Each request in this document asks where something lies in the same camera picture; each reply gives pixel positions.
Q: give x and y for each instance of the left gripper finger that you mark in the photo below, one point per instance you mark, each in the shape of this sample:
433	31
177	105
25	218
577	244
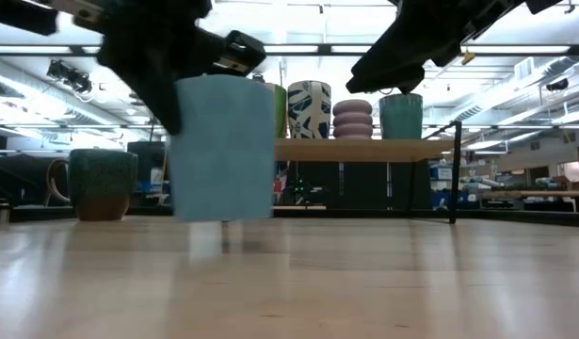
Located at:
162	103

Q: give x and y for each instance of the black ceiling camera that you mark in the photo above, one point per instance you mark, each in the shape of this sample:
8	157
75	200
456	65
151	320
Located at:
557	85

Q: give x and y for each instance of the blue storage bin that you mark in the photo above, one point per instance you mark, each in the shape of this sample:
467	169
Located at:
442	198

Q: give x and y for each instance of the black ceiling spotlights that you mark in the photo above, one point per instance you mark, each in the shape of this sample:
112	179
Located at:
70	76

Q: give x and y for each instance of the light blue mug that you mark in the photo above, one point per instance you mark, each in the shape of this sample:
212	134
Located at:
223	155

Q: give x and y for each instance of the white navy patterned mug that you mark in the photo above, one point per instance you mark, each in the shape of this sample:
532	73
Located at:
309	110

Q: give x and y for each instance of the long ceiling light bar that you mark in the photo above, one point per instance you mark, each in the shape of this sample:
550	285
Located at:
294	49

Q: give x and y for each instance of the large teal mug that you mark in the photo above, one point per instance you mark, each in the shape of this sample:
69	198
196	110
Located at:
401	117

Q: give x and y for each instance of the black monitor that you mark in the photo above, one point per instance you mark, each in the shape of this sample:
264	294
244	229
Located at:
145	157

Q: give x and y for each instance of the wooden background table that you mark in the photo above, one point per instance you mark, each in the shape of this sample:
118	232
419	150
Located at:
543	193

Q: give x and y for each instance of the yellow hanging tag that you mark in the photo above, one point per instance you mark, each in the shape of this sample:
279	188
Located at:
468	58

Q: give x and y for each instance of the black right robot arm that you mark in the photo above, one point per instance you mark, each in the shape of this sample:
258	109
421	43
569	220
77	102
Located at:
545	4

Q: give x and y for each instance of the lilac ribbed bubble mug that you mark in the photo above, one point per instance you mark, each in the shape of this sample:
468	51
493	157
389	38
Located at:
352	120

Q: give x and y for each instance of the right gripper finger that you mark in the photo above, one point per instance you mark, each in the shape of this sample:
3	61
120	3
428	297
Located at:
378	70
411	70

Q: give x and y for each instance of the dark speckled green-brown mug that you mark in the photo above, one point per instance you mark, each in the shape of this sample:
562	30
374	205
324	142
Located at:
103	183

